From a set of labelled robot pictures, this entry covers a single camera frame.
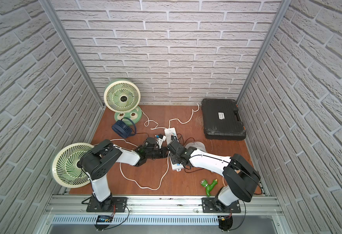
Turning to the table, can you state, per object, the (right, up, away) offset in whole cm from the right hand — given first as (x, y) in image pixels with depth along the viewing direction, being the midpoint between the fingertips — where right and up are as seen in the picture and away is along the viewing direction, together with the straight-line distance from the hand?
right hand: (178, 154), depth 88 cm
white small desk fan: (+13, +6, -1) cm, 14 cm away
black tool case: (+32, +21, +14) cm, 41 cm away
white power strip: (-5, +12, +6) cm, 14 cm away
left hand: (-5, +4, +2) cm, 6 cm away
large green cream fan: (-56, -1, -18) cm, 59 cm away
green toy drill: (+17, -16, -10) cm, 25 cm away
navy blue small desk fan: (-36, +15, +3) cm, 39 cm away
